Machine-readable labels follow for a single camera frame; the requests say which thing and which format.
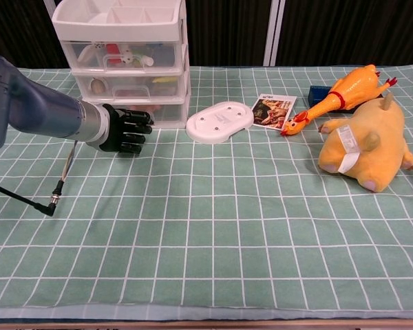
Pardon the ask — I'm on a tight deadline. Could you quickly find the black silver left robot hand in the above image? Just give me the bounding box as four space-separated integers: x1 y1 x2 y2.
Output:
98 102 155 155

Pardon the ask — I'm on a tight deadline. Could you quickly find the white plastic drawer cabinet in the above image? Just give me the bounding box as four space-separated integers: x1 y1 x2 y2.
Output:
51 0 193 131

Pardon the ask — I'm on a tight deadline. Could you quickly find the brown egg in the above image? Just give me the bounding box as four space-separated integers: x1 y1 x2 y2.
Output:
90 78 107 95

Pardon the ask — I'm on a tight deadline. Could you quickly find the white animal figure toy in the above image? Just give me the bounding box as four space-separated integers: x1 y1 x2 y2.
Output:
120 50 155 67

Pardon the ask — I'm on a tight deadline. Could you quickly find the red toy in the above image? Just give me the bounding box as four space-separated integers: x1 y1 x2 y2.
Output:
105 43 122 65

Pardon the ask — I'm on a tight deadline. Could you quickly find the white oval plastic base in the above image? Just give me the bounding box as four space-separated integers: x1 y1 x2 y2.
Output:
186 101 255 144

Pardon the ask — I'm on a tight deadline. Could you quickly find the green checked tablecloth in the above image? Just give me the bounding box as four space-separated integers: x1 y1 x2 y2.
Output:
0 63 413 320

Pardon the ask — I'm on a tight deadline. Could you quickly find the picture card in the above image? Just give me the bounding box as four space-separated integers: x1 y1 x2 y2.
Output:
251 94 298 131

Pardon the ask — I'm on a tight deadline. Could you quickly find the dark blue box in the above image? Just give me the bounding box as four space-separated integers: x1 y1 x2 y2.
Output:
308 85 386 113

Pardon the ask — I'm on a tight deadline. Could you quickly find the orange rubber chicken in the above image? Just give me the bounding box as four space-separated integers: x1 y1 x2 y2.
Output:
280 64 399 138

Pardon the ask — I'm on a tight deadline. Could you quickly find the yellow plush pig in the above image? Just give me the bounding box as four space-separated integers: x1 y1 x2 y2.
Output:
317 93 413 193

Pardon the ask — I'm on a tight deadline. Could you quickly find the left hand cable with connector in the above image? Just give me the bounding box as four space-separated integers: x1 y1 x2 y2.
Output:
0 139 79 217

